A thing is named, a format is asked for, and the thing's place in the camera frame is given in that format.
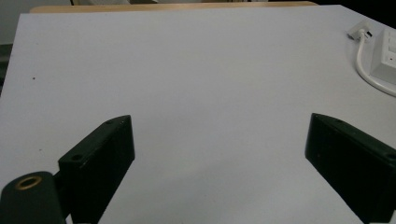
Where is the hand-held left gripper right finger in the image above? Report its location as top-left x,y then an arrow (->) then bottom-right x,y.
304,112 -> 396,224

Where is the white power cable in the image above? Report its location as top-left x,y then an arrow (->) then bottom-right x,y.
355,29 -> 396,98

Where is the white power strip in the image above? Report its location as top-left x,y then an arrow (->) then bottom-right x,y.
369,26 -> 396,86

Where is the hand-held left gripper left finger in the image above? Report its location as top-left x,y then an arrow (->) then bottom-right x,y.
57,114 -> 136,224

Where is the white plug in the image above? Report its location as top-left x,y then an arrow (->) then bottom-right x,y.
346,20 -> 374,41

